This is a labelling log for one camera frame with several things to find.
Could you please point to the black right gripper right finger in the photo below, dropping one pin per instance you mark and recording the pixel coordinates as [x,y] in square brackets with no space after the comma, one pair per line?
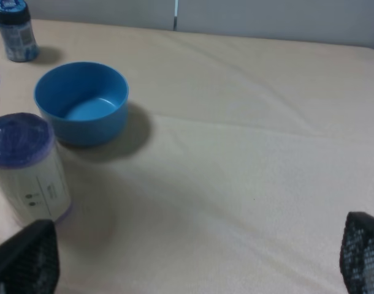
[357,253]

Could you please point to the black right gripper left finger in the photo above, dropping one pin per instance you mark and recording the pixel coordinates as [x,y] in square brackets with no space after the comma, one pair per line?
[29,260]

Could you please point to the cream tablecloth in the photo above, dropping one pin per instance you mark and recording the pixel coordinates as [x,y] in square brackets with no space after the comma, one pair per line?
[239,164]

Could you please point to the small blue lidded jar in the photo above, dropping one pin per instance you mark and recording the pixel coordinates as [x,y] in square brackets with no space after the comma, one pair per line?
[16,31]

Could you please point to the white roll with purple top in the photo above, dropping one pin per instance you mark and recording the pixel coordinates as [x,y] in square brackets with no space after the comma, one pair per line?
[32,178]

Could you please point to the blue plastic bowl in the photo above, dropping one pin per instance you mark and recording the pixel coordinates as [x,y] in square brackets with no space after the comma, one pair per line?
[85,102]

